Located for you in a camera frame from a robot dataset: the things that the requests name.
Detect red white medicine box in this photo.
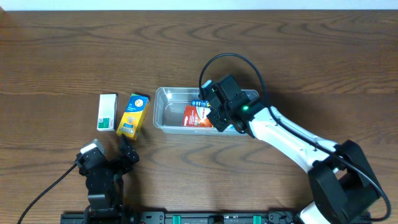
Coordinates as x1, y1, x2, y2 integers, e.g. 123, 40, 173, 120
182, 105, 213, 128

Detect blue Kool Fever box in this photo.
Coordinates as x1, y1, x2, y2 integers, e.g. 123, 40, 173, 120
191, 100, 211, 108

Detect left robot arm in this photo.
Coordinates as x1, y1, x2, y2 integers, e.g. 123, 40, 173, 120
75, 135, 139, 220

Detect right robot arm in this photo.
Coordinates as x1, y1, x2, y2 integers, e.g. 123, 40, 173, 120
199, 75, 386, 223

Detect clear plastic container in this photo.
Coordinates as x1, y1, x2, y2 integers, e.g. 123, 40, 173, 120
153, 87, 241, 136

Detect white green Panadol box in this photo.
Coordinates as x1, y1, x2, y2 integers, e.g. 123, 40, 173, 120
96, 94, 118, 131

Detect yellow Woods syrup box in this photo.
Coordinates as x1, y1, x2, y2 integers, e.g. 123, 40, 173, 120
116, 94, 150, 140

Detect left black cable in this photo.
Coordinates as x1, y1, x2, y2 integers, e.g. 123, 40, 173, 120
17, 163, 78, 224

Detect black cable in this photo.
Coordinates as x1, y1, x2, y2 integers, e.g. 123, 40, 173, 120
198, 52, 392, 222
17, 163, 78, 224

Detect right black cable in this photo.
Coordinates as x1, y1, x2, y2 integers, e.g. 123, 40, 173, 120
198, 52, 392, 222

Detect black mounting rail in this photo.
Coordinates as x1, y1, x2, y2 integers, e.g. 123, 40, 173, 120
60, 210, 373, 224

